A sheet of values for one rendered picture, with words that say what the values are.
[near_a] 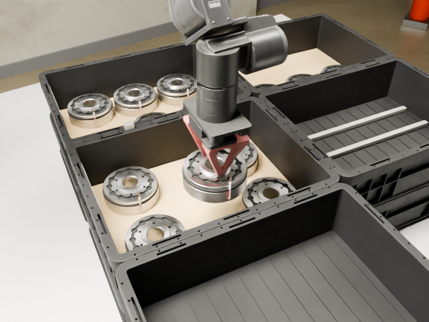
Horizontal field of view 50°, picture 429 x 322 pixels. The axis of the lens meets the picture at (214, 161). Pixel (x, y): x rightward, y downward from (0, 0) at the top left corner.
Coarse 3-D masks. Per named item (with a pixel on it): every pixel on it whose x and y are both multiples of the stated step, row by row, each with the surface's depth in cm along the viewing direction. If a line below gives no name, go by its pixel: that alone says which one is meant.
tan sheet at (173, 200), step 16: (160, 176) 92; (176, 176) 92; (256, 176) 92; (272, 176) 92; (96, 192) 88; (160, 192) 88; (176, 192) 88; (160, 208) 85; (176, 208) 85; (192, 208) 85; (208, 208) 85; (224, 208) 85; (240, 208) 85; (112, 224) 82; (128, 224) 82; (192, 224) 82
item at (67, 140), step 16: (160, 48) 114; (176, 48) 115; (80, 64) 107; (96, 64) 108; (48, 96) 96; (240, 96) 96; (176, 112) 92; (64, 128) 87; (112, 128) 87; (64, 144) 85
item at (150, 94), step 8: (120, 88) 112; (128, 88) 112; (144, 88) 112; (152, 88) 112; (120, 96) 109; (144, 96) 109; (152, 96) 109; (120, 104) 107; (128, 104) 106; (136, 104) 106; (144, 104) 107
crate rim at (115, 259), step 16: (272, 112) 92; (144, 128) 87; (288, 128) 87; (80, 144) 84; (304, 144) 84; (320, 160) 80; (80, 176) 77; (336, 176) 77; (304, 192) 74; (96, 208) 71; (256, 208) 71; (96, 224) 69; (208, 224) 69; (224, 224) 69; (112, 240) 66; (160, 240) 66; (176, 240) 66; (112, 256) 64; (128, 256) 64
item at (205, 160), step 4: (216, 156) 73; (220, 156) 73; (200, 160) 72; (204, 160) 72; (208, 160) 73; (220, 160) 73; (224, 160) 72; (200, 164) 72; (204, 164) 72; (200, 168) 71; (204, 168) 71; (204, 172) 71; (208, 172) 70; (212, 172) 70
